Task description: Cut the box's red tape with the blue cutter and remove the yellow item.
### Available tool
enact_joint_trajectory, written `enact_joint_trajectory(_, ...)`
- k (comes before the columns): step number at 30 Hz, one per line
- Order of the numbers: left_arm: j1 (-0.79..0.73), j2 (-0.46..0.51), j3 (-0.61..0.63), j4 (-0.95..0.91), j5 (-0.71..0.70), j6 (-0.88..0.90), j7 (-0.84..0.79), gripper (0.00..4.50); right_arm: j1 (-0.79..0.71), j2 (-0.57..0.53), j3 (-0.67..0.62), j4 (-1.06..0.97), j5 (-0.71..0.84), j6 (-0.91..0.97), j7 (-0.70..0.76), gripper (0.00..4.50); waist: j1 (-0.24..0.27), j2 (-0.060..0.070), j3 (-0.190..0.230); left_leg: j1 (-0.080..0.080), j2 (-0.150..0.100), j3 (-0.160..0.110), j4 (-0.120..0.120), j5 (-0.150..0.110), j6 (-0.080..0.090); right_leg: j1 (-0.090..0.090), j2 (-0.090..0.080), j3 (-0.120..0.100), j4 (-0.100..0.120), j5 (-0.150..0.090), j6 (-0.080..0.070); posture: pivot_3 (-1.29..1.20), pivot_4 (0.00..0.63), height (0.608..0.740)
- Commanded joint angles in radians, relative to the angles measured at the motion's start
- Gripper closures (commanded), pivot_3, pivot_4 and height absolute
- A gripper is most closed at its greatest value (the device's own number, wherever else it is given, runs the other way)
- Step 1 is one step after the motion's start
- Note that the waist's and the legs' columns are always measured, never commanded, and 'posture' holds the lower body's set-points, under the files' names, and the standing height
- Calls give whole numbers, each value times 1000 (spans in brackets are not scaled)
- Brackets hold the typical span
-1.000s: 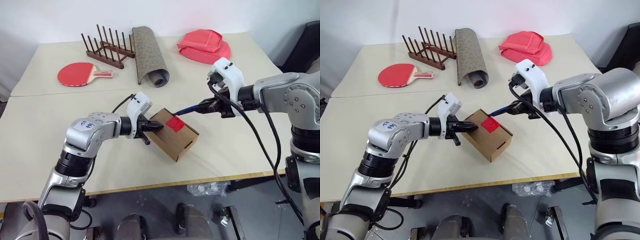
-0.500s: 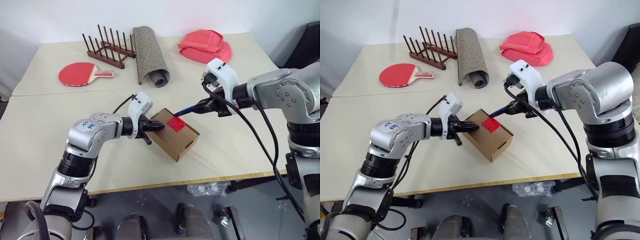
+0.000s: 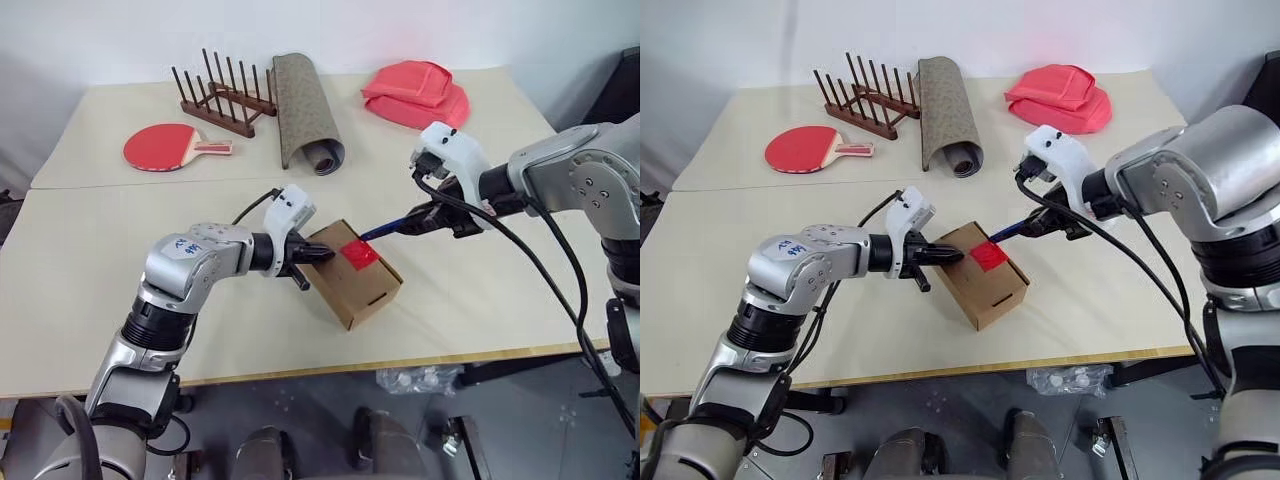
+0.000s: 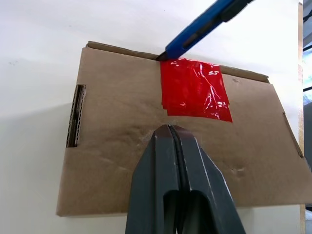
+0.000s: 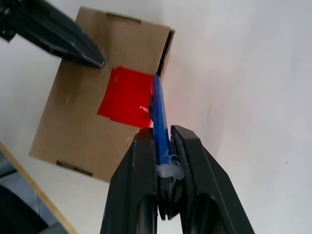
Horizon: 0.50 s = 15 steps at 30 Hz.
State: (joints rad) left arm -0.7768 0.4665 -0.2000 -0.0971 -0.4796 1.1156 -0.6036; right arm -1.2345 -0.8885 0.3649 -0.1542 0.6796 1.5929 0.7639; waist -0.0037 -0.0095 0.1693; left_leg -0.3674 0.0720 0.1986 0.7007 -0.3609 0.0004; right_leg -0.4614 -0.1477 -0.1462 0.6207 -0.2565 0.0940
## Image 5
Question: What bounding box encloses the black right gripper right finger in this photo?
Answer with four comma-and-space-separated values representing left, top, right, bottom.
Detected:
170, 125, 257, 234

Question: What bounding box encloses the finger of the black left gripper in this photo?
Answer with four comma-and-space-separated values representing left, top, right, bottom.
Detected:
11, 14, 105, 69
14, 0, 106, 64

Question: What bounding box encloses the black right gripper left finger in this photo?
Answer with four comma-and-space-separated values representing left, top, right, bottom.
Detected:
99, 127, 159, 234

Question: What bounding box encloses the blue tool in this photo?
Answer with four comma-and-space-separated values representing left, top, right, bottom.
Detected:
148, 74, 185, 219

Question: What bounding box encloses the brown cardboard box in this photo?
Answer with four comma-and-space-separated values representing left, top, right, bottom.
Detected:
28, 6, 176, 183

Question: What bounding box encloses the red sealing tape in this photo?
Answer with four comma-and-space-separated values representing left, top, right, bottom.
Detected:
97, 65, 157, 129

